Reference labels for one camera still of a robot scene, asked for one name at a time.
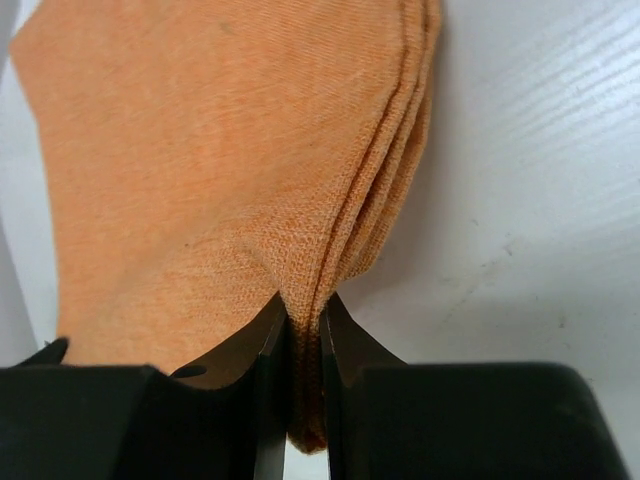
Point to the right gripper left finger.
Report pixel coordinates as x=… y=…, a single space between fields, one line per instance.
x=221 y=416

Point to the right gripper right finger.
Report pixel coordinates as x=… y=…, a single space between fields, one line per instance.
x=387 y=419

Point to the orange cloth placemat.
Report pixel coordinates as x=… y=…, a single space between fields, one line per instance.
x=205 y=156

